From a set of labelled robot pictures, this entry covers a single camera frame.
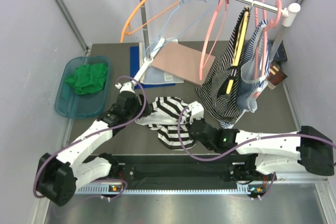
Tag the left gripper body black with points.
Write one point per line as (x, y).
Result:
(133, 114)

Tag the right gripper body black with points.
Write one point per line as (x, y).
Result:
(209, 146)

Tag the black white striped tank top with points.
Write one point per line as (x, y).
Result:
(170, 123)

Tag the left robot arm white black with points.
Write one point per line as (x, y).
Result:
(60, 174)

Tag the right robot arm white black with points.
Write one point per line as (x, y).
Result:
(308, 149)

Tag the orange plastic hanger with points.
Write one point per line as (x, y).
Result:
(127, 29)

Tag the yellow black hanger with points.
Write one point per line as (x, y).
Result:
(238, 49)

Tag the pink hanger far right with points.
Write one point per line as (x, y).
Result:
(274, 22)

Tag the green cloth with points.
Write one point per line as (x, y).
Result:
(88, 78)

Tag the blue mat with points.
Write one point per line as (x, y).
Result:
(135, 66)

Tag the thin striped black white garment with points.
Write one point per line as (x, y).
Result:
(219, 92)

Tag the teal plastic bin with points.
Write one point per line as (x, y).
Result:
(70, 105)

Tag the pink brown board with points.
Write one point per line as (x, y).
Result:
(182, 62)

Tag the brown wooden box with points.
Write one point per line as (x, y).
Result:
(276, 76)

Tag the blue white striped garment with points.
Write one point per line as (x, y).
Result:
(255, 69)

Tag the dark blue book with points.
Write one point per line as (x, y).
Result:
(280, 55)

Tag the clothes rack metal white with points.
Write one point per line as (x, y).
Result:
(146, 57)

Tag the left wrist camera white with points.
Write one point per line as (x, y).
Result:
(125, 87)

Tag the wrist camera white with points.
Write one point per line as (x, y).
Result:
(196, 111)
(125, 87)

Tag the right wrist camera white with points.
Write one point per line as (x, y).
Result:
(196, 111)

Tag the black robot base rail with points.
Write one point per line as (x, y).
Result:
(228, 168)

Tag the light blue wire hanger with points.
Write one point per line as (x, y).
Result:
(154, 46)

